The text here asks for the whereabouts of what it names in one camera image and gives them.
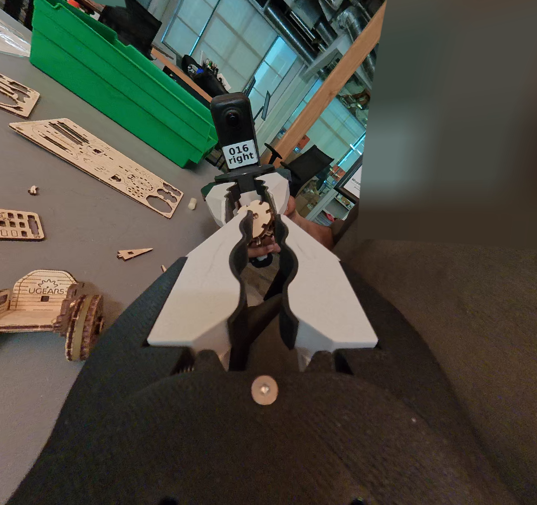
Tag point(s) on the wooden model cart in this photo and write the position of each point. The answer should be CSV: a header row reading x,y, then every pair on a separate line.
x,y
42,299

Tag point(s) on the silver ventilation ducts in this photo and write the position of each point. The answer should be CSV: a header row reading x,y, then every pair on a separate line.
x,y
348,14

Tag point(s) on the green plastic bin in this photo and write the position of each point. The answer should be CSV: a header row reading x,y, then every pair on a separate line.
x,y
117,81

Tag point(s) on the clear plastic sheet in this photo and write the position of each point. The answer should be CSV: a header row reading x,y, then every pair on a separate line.
x,y
12,37

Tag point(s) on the black office chair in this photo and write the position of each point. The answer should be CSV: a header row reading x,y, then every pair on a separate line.
x,y
308,165

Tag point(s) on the small wooden gear assembly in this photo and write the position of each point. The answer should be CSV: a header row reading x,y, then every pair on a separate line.
x,y
260,215

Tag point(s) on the plywood sheet with large cutouts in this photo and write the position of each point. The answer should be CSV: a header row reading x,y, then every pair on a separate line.
x,y
32,99

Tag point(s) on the glass window wall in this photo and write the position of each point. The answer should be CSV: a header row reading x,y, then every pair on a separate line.
x,y
226,31

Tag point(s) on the black bag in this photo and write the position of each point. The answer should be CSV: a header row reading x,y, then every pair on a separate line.
x,y
203,75

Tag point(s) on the person's right hand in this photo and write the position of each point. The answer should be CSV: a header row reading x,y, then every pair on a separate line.
x,y
310,229

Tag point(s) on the framed marker sign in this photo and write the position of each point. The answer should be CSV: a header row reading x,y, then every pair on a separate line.
x,y
354,182

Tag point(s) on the small white peg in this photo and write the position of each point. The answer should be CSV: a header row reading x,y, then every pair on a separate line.
x,y
192,204

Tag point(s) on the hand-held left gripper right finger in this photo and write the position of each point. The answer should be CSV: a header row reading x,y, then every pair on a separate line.
x,y
331,299

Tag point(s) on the long laser-cut plywood sheet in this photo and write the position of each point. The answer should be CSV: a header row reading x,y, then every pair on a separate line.
x,y
105,166

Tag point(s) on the wooden ceiling beam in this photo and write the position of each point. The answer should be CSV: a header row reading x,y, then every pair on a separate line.
x,y
331,77

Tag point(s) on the grey desk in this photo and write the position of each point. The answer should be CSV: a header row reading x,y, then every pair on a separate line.
x,y
84,236

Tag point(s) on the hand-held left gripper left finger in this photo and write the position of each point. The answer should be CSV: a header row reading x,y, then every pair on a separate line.
x,y
201,299

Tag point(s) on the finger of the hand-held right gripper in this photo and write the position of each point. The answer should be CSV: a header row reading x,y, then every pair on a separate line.
x,y
216,203
277,192

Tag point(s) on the small plywood sheet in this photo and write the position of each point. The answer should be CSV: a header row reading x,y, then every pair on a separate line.
x,y
37,215

